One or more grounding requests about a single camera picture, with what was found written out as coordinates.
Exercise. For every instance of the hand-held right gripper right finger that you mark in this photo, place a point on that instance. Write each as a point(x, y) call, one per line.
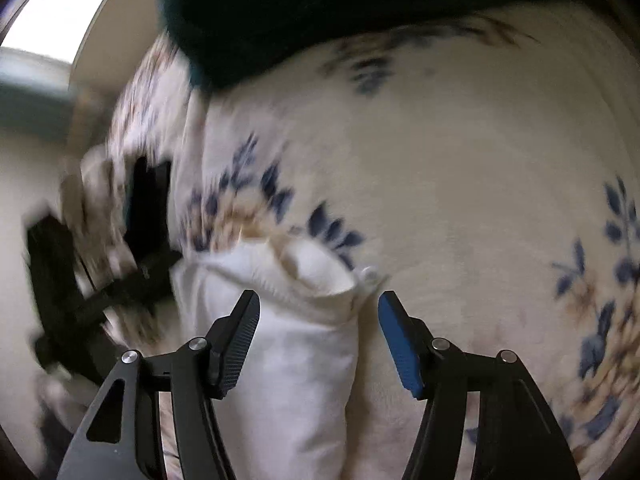
point(400, 345)

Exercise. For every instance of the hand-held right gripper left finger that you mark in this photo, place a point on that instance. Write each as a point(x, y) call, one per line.
point(240, 340)

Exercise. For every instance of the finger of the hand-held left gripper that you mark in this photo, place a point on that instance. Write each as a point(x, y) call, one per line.
point(147, 210)

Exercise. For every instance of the white t-shirt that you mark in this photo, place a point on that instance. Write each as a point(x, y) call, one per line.
point(300, 385)

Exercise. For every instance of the beige folded garment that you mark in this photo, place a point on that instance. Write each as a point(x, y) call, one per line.
point(95, 210)

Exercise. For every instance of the grey-green curtain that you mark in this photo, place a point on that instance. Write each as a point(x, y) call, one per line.
point(30, 100)

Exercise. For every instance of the floral bed quilt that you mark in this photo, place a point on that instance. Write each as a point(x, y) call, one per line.
point(450, 185)

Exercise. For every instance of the window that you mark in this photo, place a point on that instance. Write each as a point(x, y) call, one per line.
point(50, 10)

